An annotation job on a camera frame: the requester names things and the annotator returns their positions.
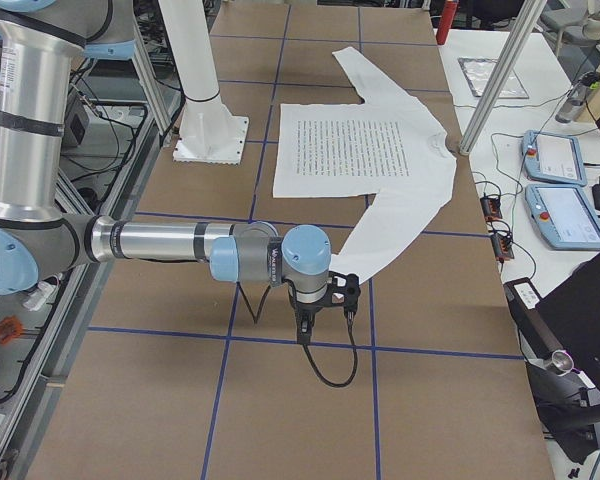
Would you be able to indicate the lower orange black electronics box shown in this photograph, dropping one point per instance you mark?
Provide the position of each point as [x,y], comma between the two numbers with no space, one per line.
[502,247]

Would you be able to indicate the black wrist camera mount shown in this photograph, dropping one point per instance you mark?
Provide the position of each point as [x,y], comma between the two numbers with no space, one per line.
[343,290]

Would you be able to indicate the red bottle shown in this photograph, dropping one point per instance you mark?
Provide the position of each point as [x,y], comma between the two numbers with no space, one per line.
[446,21]

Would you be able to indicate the lower blue teach pendant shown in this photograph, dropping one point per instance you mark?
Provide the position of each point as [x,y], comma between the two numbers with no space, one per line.
[563,216]

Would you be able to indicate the aluminium frame post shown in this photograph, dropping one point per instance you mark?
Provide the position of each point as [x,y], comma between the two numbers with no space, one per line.
[516,40]

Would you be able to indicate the black laptop computer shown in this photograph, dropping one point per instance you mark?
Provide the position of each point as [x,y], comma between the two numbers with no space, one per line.
[568,318]

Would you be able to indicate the white pedestal column base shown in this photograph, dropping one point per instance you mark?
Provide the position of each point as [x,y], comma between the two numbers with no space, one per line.
[208,131]

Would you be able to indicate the upper blue teach pendant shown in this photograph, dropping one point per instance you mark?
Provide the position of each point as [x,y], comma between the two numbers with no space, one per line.
[553,158]

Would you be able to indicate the white power strip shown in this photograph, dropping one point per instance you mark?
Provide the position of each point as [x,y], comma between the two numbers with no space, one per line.
[38,297]

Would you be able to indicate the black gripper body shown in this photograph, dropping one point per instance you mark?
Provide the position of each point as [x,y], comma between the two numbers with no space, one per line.
[305,308]

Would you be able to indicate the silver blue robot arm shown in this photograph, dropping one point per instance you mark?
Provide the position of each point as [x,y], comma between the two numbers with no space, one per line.
[40,40]

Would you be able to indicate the black tripod stand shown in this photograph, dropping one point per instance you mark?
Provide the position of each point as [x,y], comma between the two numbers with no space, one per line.
[568,410]

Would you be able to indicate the white long-sleeve printed shirt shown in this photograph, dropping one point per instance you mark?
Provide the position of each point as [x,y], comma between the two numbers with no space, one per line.
[390,146]

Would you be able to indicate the silver foil tray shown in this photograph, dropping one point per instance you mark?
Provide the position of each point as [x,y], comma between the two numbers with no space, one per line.
[477,72]

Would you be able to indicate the orange black electronics box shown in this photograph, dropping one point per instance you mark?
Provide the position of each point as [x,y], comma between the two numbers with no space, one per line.
[491,208]
[502,247]

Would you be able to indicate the blue teach pendant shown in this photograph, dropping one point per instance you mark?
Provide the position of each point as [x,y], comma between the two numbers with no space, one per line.
[553,158]
[563,216]

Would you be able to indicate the upper orange black electronics box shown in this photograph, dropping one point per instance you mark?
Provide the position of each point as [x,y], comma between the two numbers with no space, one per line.
[491,208]

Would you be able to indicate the clear water bottle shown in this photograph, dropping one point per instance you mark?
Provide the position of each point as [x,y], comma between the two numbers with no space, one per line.
[577,96]

